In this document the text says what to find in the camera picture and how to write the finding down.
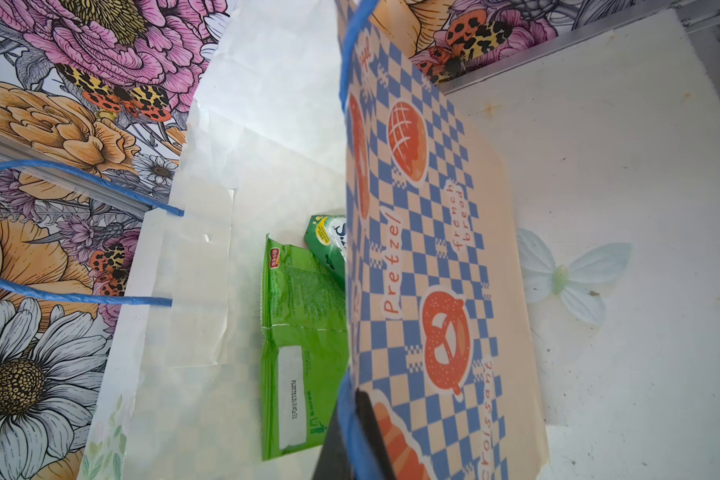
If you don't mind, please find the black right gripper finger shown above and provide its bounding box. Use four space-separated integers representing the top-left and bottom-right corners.
312 389 396 480

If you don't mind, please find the green chips snack bag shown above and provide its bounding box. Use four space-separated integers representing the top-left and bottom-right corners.
260 239 349 460

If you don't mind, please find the green Fox's candy bag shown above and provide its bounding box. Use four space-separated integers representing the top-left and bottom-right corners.
304 215 347 289

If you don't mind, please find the blue checkered paper bag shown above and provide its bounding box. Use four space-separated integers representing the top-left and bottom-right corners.
80 1 548 479

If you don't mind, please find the aluminium corner post left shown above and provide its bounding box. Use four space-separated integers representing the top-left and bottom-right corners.
0 135 151 219

